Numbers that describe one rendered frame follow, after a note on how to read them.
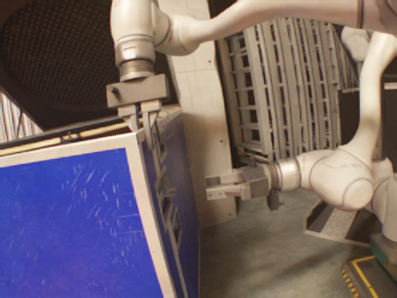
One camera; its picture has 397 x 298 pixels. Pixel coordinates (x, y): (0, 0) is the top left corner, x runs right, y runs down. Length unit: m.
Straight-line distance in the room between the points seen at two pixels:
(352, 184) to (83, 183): 0.54
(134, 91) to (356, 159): 0.49
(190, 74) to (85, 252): 1.52
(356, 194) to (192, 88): 1.54
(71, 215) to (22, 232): 0.18
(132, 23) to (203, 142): 1.45
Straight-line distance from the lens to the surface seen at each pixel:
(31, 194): 0.63
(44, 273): 0.74
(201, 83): 1.91
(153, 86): 0.54
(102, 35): 1.33
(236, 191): 0.62
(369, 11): 0.40
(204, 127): 1.91
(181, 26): 0.66
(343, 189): 0.53
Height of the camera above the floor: 1.00
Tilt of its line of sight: 11 degrees down
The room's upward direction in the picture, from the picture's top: 8 degrees counter-clockwise
